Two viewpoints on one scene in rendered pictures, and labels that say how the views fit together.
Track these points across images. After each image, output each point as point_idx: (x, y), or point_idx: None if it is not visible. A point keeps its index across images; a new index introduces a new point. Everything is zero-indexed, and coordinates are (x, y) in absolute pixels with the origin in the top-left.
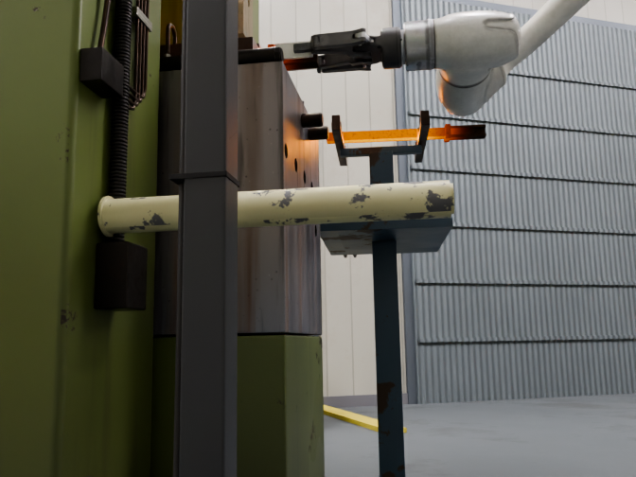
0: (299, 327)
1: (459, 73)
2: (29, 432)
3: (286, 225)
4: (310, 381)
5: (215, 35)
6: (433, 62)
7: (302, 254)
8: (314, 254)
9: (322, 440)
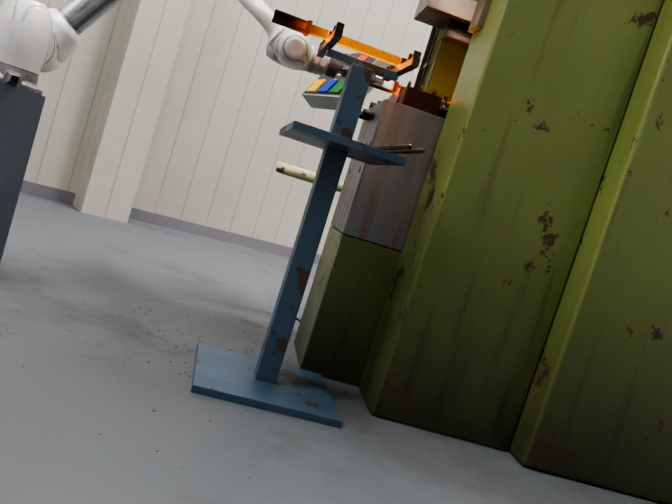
0: (334, 224)
1: (294, 69)
2: None
3: (344, 181)
4: (329, 253)
5: None
6: (307, 71)
7: (347, 188)
8: (354, 184)
9: (322, 293)
